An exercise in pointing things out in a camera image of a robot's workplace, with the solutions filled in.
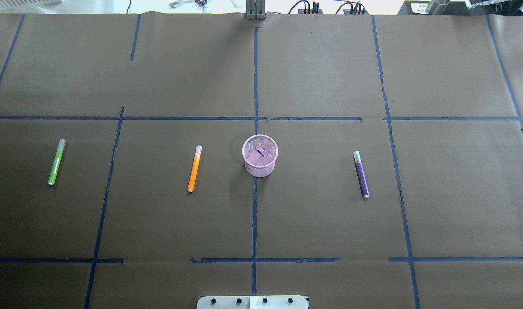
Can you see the orange marker pen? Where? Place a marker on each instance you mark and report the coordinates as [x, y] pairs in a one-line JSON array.
[[194, 169]]

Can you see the purple marker pen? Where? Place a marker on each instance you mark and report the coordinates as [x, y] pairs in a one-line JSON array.
[[364, 187]]

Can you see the green marker pen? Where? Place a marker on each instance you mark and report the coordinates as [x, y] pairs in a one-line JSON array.
[[57, 162]]

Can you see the pink mesh pen holder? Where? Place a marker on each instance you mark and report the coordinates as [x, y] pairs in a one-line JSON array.
[[260, 153]]

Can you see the aluminium frame post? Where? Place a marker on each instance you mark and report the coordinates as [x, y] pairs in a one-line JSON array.
[[255, 10]]

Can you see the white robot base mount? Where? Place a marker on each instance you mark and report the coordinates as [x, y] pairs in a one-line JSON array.
[[254, 302]]

